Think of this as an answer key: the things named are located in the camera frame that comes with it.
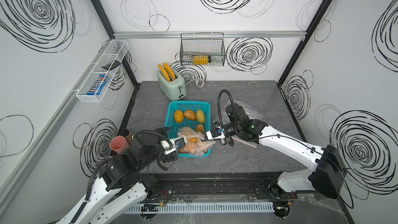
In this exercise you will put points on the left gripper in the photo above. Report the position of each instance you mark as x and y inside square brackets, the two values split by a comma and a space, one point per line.
[169, 157]

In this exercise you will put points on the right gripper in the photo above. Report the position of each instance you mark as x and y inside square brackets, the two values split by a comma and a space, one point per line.
[223, 141]

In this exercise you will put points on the clear zipper bag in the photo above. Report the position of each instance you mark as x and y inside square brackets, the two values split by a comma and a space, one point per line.
[196, 145]

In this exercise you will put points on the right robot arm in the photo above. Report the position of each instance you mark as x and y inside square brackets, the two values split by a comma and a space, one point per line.
[325, 171]

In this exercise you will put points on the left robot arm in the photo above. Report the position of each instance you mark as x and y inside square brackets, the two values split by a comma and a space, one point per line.
[117, 183]

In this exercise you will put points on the potato right edge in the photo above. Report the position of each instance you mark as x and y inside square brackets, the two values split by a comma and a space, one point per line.
[200, 128]

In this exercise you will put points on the greenish potato top right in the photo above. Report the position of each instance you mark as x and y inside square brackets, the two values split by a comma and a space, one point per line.
[200, 116]

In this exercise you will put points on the potato bottom middle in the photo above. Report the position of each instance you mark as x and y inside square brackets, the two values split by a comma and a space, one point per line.
[190, 115]

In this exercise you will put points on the teal plastic basket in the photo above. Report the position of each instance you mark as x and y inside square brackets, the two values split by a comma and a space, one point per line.
[183, 106]

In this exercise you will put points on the brown jar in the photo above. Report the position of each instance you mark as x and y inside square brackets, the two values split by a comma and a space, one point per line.
[128, 136]

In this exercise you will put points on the pink cup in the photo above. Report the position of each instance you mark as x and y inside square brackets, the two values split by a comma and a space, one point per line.
[119, 144]

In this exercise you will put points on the mint green toaster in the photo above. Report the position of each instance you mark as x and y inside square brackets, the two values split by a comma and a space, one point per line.
[175, 89]

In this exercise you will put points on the yellow bottle in basket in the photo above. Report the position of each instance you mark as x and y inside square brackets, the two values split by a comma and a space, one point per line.
[201, 59]

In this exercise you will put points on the right toast slice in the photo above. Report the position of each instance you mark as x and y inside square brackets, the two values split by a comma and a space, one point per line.
[169, 71]

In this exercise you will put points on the toast slice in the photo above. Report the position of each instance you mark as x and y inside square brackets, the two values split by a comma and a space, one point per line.
[169, 71]
[164, 73]

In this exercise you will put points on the left toast slice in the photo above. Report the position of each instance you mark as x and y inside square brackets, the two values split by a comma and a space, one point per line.
[164, 73]

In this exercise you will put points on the blue candy packet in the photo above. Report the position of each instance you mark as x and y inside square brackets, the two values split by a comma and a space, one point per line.
[98, 85]

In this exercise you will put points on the black remote control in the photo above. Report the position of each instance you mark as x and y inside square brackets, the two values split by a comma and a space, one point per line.
[111, 65]

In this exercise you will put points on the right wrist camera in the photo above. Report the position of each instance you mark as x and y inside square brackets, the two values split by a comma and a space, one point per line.
[215, 134]

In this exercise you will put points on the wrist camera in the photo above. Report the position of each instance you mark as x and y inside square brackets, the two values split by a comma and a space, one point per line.
[174, 145]
[215, 134]

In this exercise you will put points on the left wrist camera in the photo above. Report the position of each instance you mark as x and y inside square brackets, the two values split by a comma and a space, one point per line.
[174, 145]

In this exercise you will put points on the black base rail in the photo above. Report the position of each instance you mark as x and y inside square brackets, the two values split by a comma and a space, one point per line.
[262, 185]

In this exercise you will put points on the white slotted cable duct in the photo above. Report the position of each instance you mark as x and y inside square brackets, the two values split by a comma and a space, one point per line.
[202, 208]

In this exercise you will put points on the black wire wall basket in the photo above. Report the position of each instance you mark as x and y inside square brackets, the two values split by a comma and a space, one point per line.
[213, 47]

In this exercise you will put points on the white wire wall shelf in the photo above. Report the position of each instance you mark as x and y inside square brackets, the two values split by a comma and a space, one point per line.
[114, 49]

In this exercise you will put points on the aluminium wall rail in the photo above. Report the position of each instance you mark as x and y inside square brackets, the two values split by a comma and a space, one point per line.
[210, 34]

